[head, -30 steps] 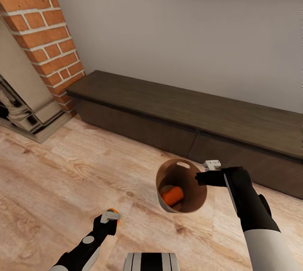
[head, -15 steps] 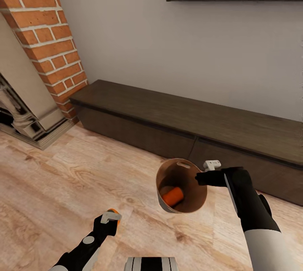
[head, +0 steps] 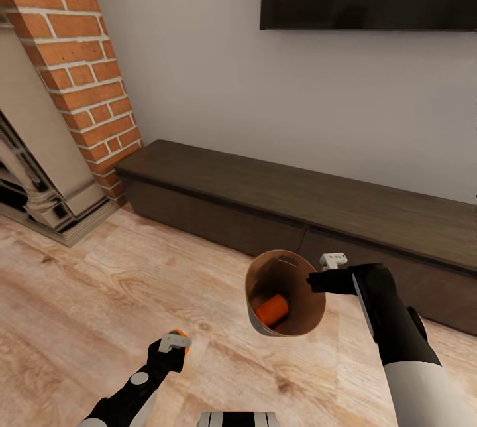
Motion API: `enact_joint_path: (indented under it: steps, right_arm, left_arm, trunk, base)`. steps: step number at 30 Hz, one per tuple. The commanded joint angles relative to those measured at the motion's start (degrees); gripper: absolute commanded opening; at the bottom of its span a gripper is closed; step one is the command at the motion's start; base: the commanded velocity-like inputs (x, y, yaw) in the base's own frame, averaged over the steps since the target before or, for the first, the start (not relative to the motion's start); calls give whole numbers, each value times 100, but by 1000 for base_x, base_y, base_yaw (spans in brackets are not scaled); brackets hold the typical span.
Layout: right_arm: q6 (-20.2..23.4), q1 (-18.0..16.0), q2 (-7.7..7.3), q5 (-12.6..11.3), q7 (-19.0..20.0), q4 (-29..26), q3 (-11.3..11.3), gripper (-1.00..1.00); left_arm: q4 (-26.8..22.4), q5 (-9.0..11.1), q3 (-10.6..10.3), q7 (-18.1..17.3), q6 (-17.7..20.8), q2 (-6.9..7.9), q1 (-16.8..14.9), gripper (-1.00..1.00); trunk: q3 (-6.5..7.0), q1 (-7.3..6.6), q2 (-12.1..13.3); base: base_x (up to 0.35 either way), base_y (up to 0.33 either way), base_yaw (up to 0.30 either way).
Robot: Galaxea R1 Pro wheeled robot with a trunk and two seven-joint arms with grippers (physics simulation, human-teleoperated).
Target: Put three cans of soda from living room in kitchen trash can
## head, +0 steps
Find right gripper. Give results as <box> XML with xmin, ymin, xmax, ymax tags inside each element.
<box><xmin>307</xmin><ymin>269</ymin><xmax>348</xmax><ymax>294</ymax></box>

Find can of soda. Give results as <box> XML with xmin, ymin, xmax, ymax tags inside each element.
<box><xmin>168</xmin><ymin>330</ymin><xmax>189</xmax><ymax>356</ymax></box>
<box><xmin>254</xmin><ymin>294</ymin><xmax>291</xmax><ymax>328</ymax></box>

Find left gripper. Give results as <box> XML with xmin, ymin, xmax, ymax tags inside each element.
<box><xmin>147</xmin><ymin>339</ymin><xmax>186</xmax><ymax>376</ymax></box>

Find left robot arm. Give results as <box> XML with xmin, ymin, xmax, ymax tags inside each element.
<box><xmin>75</xmin><ymin>334</ymin><xmax>192</xmax><ymax>427</ymax></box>

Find trash can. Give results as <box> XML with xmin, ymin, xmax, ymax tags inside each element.
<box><xmin>245</xmin><ymin>250</ymin><xmax>327</xmax><ymax>338</ymax></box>

